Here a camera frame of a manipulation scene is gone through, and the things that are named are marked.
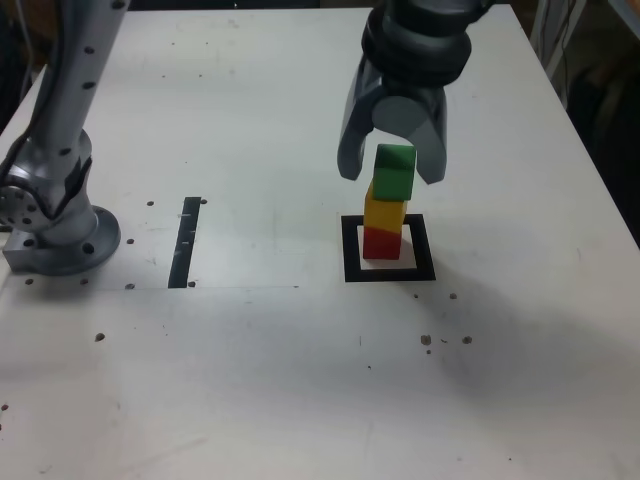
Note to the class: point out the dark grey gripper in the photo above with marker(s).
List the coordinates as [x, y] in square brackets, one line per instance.
[415, 92]

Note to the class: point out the green cube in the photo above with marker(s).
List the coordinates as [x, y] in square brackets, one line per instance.
[395, 182]

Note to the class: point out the yellow cube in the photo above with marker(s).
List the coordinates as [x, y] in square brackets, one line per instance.
[382, 215]

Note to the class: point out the red cube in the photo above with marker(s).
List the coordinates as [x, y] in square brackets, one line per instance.
[382, 247]

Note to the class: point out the black tape square outline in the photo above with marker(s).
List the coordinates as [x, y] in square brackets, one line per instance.
[351, 250]

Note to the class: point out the black tape strip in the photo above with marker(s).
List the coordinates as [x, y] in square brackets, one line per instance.
[184, 240]

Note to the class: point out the white metal frame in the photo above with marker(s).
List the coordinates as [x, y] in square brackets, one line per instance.
[542, 25]

